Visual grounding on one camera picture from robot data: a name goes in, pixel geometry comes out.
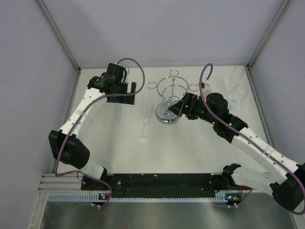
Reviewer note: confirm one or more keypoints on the clear round wine glass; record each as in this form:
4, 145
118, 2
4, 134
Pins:
235, 77

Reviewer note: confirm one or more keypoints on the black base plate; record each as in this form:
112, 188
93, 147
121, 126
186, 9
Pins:
168, 185

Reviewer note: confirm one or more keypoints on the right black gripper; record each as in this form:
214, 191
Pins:
192, 100

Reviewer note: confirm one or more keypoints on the grey slotted cable duct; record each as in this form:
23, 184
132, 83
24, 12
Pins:
100, 197

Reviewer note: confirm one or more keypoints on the aluminium frame post right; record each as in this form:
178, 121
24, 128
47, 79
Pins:
284, 6

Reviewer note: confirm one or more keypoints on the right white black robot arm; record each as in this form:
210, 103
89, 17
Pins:
284, 178

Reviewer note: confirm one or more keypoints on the aluminium frame post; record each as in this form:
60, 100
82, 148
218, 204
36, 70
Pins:
284, 6
57, 33

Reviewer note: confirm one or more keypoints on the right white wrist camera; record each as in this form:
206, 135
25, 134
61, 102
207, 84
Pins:
205, 88

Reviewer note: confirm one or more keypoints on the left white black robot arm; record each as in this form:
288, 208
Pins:
67, 143

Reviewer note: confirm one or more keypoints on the chrome wine glass rack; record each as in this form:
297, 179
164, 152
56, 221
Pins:
171, 88

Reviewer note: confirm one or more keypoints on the clear fluted wine glass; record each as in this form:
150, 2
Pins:
147, 109

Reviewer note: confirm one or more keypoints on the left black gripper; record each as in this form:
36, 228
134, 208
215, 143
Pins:
128, 100

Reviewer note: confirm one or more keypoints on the aluminium frame post left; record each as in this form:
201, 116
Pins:
57, 33

